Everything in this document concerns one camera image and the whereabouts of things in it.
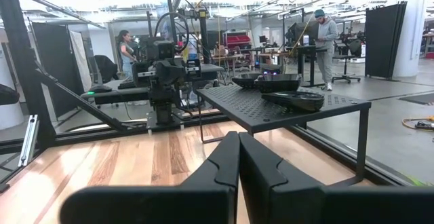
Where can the white partition panel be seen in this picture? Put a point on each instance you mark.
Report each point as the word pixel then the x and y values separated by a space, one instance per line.
pixel 81 57

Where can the black perforated metal shelf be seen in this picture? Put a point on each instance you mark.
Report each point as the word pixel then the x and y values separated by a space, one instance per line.
pixel 237 110

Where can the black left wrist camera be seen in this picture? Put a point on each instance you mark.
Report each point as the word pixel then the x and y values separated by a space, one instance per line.
pixel 165 50

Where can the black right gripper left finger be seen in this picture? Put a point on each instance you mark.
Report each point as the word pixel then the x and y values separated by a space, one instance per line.
pixel 220 169

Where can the black folding partition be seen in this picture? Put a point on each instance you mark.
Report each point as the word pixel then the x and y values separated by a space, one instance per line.
pixel 384 40

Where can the black standing desk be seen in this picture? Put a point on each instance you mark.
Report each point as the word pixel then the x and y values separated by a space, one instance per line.
pixel 115 97

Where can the silver aluminium bracket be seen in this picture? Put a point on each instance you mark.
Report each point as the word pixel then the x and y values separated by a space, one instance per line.
pixel 28 140

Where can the black floor mat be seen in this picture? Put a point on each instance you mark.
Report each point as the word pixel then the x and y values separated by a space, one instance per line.
pixel 420 99

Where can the person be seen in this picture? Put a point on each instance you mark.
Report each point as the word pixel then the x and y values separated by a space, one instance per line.
pixel 127 56
pixel 326 40

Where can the black device with purple lights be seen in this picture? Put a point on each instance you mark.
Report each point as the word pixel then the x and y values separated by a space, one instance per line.
pixel 271 70

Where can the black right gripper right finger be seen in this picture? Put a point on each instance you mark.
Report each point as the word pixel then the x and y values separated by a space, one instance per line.
pixel 281 197

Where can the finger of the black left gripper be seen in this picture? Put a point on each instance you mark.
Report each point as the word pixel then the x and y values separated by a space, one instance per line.
pixel 164 74
pixel 178 74

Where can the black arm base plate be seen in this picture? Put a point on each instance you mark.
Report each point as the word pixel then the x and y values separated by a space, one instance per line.
pixel 151 125

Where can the white building column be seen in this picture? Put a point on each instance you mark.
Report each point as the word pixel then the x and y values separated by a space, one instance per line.
pixel 415 30

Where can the black desk with monitor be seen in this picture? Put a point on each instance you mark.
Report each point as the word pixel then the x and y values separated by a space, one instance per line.
pixel 298 34

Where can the black office chair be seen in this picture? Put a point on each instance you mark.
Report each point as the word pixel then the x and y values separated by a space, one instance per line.
pixel 354 47

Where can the black vertical pole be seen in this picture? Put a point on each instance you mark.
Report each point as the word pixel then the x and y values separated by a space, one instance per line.
pixel 203 37

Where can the red storage bin rack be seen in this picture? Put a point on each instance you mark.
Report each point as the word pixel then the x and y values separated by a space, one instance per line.
pixel 237 41

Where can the black draped chair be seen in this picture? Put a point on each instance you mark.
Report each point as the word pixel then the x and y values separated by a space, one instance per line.
pixel 106 68

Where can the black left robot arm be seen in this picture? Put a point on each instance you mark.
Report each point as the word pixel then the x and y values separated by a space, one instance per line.
pixel 165 110

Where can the black partition panel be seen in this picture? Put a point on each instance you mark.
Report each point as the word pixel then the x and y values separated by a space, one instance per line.
pixel 54 64

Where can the black teardrop mini plate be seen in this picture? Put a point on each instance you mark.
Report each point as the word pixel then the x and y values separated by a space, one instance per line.
pixel 295 102

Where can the black rounded object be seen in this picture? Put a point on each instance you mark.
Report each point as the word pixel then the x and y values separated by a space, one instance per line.
pixel 8 95

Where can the black computer mouse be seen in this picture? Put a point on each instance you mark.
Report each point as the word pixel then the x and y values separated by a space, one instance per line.
pixel 100 89

